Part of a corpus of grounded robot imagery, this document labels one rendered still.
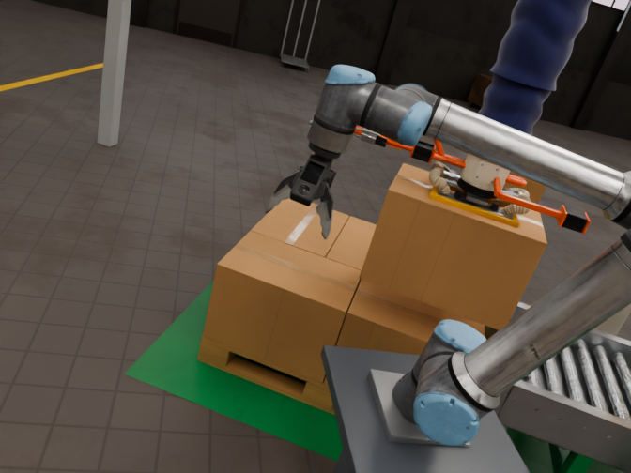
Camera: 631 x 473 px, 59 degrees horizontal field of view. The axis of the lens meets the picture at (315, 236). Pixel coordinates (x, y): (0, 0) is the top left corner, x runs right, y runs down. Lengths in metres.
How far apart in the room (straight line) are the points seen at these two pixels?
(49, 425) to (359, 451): 1.35
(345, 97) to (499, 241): 1.16
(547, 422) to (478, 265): 0.66
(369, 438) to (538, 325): 0.55
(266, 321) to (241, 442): 0.51
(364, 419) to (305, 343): 0.95
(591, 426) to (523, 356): 1.14
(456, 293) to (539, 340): 0.99
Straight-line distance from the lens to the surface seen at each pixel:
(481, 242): 2.13
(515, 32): 2.10
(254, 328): 2.52
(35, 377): 2.64
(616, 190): 1.30
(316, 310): 2.37
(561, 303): 1.24
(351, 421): 1.55
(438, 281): 2.20
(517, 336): 1.27
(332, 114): 1.13
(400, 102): 1.11
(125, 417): 2.47
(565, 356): 2.73
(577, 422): 2.38
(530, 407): 2.33
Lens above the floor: 1.79
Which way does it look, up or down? 26 degrees down
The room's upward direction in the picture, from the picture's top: 16 degrees clockwise
